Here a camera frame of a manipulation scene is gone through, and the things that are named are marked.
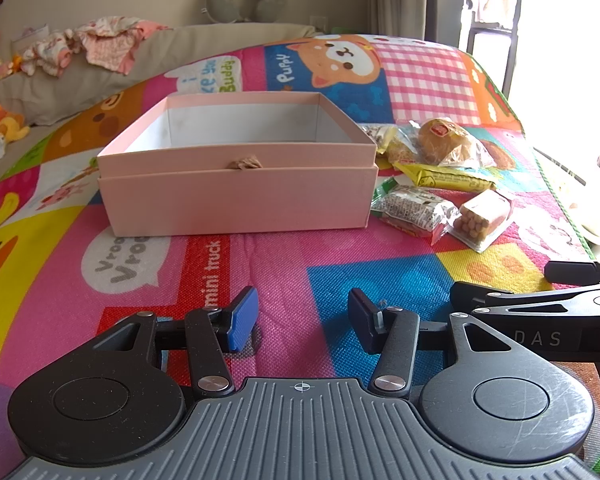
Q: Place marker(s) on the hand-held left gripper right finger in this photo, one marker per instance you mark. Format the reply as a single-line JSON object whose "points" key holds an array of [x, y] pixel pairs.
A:
{"points": [[361, 321]]}

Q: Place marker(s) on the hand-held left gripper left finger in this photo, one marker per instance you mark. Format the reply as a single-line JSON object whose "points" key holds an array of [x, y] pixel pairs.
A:
{"points": [[243, 319]]}

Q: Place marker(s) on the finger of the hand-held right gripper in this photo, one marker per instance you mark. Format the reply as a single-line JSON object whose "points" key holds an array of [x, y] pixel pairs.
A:
{"points": [[570, 271], [480, 294]]}

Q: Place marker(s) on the pink biscuit stick packet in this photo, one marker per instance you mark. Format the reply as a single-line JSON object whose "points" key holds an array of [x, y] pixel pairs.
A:
{"points": [[482, 220]]}

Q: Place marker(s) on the green white snack packet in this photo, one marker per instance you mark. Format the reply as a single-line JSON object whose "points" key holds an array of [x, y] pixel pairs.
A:
{"points": [[414, 205]]}

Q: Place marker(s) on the pink cardboard box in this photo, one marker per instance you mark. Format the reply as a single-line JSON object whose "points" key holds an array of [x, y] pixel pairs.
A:
{"points": [[235, 175]]}

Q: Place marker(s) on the bun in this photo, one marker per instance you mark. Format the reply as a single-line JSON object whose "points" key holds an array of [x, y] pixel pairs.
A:
{"points": [[442, 142]]}

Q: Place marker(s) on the colourful cartoon play mat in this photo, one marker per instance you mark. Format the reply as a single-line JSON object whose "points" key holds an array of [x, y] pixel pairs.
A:
{"points": [[300, 270]]}

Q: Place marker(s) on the clear yellow snack packet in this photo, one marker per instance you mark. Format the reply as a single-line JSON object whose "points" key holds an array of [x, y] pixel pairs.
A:
{"points": [[399, 145]]}

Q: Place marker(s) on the dark printed snack packet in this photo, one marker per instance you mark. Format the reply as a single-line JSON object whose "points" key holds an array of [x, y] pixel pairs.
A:
{"points": [[378, 135]]}

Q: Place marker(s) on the dark wooden chair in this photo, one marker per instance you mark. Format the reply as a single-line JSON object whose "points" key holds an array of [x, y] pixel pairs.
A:
{"points": [[492, 35]]}

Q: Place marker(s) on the beige long cushion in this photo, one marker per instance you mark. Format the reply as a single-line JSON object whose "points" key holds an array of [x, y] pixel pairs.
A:
{"points": [[145, 85]]}

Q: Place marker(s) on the orange plush toy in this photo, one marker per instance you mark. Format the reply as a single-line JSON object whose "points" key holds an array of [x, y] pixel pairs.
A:
{"points": [[7, 125]]}

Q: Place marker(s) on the pile of pink baby clothes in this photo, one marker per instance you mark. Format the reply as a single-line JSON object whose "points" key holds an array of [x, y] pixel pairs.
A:
{"points": [[105, 42]]}

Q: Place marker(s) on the wall socket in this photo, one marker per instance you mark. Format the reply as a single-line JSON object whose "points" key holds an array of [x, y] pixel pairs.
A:
{"points": [[320, 23]]}

